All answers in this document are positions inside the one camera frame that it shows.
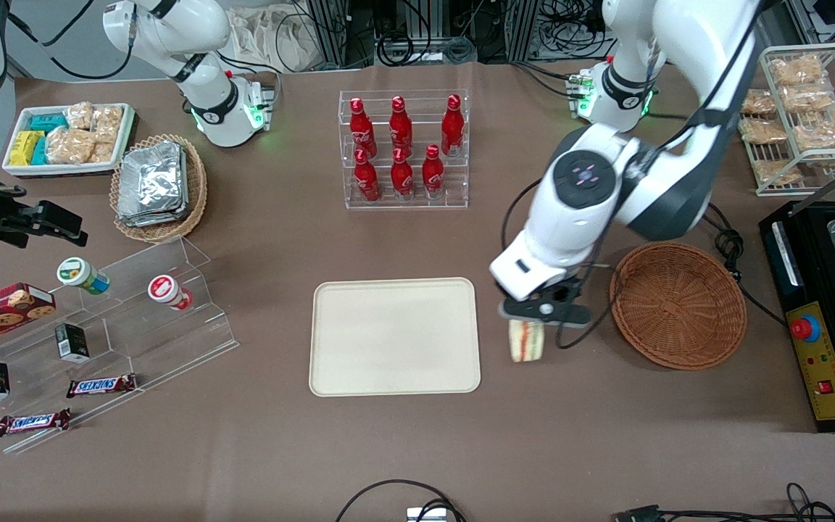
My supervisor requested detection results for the black cable with connector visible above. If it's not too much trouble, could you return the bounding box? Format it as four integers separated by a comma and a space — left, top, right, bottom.
612, 481, 835, 522

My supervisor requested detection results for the aluminium frame profile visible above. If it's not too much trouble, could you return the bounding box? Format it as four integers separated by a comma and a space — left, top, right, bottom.
307, 0, 376, 70

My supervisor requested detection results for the cream plastic tray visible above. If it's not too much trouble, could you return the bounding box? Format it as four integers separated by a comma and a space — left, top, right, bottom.
309, 277, 482, 398

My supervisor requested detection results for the green lid yogurt cup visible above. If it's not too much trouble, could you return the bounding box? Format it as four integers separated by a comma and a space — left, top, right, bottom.
57, 257, 111, 296

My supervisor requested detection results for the silver foil pack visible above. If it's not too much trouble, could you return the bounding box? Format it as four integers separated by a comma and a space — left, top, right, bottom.
119, 142, 185, 218
117, 145, 191, 228

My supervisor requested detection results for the red cola bottle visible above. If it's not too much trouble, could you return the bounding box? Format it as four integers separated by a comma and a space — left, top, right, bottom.
354, 148, 381, 203
391, 147, 415, 201
349, 98, 378, 160
389, 96, 414, 156
441, 94, 465, 158
422, 144, 446, 199

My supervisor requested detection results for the triangle sandwich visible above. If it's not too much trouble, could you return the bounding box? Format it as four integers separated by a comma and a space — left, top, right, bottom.
507, 319, 547, 364

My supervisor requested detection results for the black looped cable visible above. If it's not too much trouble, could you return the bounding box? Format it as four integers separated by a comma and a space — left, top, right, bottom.
334, 478, 468, 522

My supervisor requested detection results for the clear bag of fried snacks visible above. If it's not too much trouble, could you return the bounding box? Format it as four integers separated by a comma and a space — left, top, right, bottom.
791, 105, 835, 148
769, 54, 825, 88
741, 88, 778, 117
739, 117, 788, 145
780, 83, 835, 115
751, 157, 801, 183

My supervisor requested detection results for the round brown wicker basket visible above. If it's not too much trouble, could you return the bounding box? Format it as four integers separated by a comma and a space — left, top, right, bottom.
610, 241, 749, 371

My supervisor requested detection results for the white cloth bag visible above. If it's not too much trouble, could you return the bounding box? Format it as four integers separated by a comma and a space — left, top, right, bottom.
228, 6, 320, 73

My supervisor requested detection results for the yellow snack packet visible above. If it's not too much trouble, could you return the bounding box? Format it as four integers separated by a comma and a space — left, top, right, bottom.
9, 130, 46, 167

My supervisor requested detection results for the snickers bar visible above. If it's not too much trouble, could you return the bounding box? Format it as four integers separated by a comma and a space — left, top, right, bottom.
66, 373, 138, 399
0, 408, 72, 438

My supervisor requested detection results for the red lid yogurt cup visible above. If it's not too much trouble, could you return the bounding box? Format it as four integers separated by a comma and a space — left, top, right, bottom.
147, 274, 194, 312

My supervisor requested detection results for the white rectangular snack tray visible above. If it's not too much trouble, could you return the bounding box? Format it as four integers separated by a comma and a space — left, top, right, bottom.
1, 102, 136, 179

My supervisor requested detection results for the white wire rack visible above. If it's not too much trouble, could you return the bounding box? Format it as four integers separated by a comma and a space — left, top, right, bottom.
738, 42, 835, 198

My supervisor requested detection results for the clear acrylic bottle rack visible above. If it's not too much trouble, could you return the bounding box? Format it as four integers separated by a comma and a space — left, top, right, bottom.
338, 89, 470, 212

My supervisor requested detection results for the red cookie box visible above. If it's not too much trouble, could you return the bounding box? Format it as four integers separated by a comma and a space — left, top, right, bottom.
0, 282, 57, 355

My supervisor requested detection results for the black machine power cable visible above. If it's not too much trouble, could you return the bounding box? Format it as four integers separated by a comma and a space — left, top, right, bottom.
704, 202, 786, 325

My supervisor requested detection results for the oval tan wicker basket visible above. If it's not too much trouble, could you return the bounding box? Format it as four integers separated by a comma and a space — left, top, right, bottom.
109, 134, 209, 244

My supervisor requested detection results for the red emergency stop button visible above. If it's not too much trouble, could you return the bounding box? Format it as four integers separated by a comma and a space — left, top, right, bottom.
790, 313, 822, 344

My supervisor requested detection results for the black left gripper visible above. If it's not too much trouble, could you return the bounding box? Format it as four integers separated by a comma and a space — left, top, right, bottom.
500, 283, 593, 348

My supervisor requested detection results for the clear acrylic stepped shelf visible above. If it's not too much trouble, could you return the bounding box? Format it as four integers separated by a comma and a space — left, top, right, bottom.
0, 235, 240, 456

